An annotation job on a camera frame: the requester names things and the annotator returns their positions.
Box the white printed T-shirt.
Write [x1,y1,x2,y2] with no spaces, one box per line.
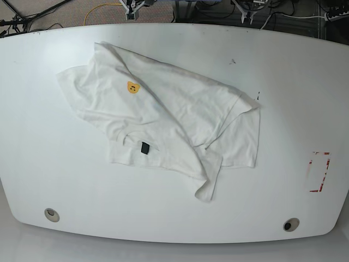
[57,42,260,202]

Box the red tape rectangle marking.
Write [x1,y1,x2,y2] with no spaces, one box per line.
[305,152,331,193]

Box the black tripod stand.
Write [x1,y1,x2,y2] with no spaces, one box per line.
[1,0,72,38]

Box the white power strip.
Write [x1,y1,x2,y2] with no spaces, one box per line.
[324,8,348,21]

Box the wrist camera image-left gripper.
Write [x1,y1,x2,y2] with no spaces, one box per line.
[119,0,145,21]

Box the left table cable grommet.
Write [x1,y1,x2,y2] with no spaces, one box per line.
[44,209,59,223]

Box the table cable grommet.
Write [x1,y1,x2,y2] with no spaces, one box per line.
[44,209,59,223]
[283,218,300,232]

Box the right table cable grommet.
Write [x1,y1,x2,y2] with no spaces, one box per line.
[283,218,300,232]

